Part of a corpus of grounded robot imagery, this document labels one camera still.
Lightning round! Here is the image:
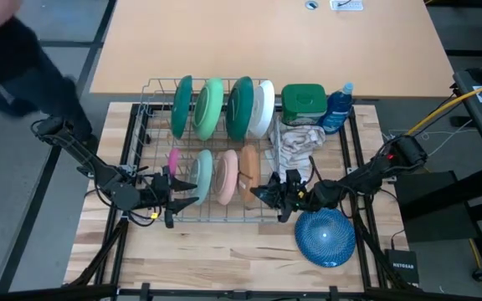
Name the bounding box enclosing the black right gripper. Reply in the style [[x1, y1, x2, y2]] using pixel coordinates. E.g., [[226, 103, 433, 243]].
[[249, 169, 320, 222]]

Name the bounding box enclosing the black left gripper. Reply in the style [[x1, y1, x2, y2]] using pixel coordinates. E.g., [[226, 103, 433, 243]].
[[140, 166, 200, 229]]

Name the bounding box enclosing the pale green plate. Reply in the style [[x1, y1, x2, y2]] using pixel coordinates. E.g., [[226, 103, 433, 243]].
[[188, 149, 214, 206]]

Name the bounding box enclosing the orange divided plate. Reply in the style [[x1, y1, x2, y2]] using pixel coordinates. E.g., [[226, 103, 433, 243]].
[[237, 144, 261, 202]]

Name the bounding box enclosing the pink plate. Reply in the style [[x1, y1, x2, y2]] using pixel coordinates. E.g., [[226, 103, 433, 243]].
[[213, 149, 239, 206]]

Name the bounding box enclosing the white striped dish towel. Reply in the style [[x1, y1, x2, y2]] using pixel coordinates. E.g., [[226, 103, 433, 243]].
[[264, 120, 326, 185]]

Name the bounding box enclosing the dark blue plate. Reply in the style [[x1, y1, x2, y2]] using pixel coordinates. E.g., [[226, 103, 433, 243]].
[[294, 207, 356, 268]]

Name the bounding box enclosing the dark green plate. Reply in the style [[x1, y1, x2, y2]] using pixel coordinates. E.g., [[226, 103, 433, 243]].
[[170, 74, 194, 140]]

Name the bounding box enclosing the white plate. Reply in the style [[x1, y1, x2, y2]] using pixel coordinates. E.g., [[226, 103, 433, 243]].
[[248, 79, 276, 139]]

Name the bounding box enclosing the mint green plate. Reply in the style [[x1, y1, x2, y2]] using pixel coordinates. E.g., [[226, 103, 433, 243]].
[[192, 77, 225, 142]]

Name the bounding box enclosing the teal green plate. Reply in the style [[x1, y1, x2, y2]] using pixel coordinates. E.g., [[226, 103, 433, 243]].
[[225, 75, 255, 142]]

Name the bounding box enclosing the green lidded container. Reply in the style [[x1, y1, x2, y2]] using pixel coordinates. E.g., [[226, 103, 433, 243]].
[[280, 83, 328, 126]]

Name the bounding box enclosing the blue dish soap bottle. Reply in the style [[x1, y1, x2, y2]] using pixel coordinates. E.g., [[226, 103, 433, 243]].
[[319, 82, 354, 135]]

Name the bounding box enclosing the light orange desk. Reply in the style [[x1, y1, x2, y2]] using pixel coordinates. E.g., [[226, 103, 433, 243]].
[[89, 0, 454, 98]]

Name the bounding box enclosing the white desk power outlet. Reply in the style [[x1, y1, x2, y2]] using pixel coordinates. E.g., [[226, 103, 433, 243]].
[[329, 0, 364, 12]]

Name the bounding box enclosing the person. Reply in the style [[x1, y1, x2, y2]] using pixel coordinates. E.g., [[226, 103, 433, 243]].
[[0, 0, 96, 145]]

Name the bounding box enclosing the black desk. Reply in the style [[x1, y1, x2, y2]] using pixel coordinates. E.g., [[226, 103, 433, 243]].
[[393, 54, 482, 281]]

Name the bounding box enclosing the grey wire dish rack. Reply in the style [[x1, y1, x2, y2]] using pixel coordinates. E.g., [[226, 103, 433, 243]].
[[130, 77, 286, 223]]

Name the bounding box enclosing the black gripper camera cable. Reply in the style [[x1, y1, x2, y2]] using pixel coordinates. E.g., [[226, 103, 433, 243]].
[[306, 155, 322, 186]]

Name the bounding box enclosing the black metal table frame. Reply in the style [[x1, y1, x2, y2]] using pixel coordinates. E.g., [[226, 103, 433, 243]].
[[63, 102, 413, 301]]

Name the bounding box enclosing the black Netgear network switch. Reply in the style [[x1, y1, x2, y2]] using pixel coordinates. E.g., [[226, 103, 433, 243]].
[[383, 248, 420, 286]]

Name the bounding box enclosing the yellow floor cable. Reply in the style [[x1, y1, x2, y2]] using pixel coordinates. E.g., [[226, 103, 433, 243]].
[[469, 237, 482, 298]]

